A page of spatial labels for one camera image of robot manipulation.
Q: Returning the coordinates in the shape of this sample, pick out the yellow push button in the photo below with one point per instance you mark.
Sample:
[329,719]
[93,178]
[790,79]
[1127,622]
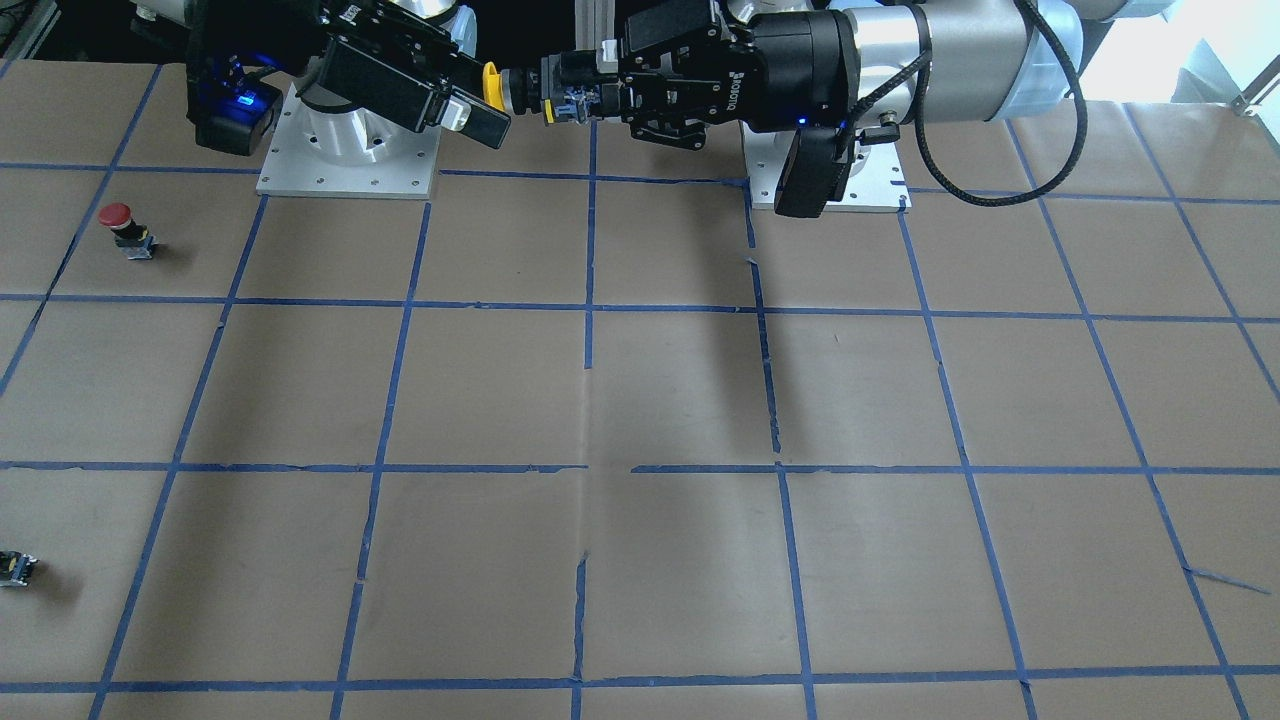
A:
[522,90]

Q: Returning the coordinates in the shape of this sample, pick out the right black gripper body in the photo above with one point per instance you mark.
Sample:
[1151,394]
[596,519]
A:
[372,78]

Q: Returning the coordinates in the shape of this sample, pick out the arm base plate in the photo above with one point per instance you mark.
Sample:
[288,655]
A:
[353,155]
[875,183]

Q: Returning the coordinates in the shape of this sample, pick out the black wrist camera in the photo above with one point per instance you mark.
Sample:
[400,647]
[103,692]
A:
[232,108]
[814,173]

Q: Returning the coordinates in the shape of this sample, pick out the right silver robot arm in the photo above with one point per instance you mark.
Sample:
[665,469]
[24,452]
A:
[396,60]

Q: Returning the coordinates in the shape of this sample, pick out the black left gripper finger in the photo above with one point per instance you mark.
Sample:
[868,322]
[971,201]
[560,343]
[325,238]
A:
[579,68]

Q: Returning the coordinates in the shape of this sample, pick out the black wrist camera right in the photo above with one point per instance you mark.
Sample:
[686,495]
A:
[232,108]

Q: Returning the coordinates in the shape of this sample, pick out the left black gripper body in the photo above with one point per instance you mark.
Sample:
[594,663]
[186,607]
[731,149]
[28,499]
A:
[800,62]

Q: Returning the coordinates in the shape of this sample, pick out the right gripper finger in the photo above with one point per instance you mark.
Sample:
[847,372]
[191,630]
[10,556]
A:
[448,93]

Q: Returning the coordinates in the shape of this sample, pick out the green push button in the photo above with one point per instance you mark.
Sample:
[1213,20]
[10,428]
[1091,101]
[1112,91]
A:
[17,568]

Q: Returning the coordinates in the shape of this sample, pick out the red push button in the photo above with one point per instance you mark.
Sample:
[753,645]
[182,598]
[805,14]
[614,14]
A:
[133,239]

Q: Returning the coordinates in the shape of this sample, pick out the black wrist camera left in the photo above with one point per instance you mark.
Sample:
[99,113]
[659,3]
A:
[814,173]

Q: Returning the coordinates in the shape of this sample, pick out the aluminium frame post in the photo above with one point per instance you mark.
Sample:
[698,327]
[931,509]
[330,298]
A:
[595,27]

